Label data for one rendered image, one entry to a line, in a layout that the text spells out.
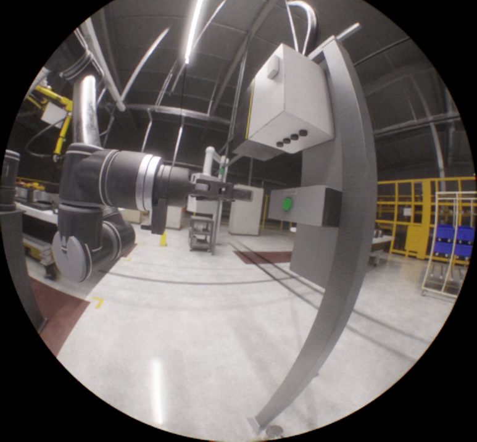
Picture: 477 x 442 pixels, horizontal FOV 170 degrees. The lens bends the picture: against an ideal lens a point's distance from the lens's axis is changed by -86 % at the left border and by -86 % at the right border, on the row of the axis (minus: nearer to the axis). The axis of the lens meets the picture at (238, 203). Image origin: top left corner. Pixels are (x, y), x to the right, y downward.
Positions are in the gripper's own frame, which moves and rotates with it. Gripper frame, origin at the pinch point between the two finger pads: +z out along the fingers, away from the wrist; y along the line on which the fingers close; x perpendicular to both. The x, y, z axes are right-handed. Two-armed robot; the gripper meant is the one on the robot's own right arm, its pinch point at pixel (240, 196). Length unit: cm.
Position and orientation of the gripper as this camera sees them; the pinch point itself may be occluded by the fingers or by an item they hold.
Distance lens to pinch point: 33.3
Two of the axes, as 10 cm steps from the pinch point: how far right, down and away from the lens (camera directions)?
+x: -1.3, 9.9, -0.3
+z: 9.3, 1.3, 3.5
